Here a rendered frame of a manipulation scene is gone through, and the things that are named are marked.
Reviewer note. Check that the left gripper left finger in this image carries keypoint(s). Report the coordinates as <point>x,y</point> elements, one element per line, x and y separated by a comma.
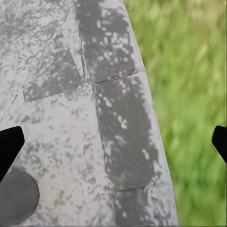
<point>11,141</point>

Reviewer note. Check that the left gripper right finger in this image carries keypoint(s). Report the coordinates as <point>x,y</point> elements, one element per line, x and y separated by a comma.
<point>219,140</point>

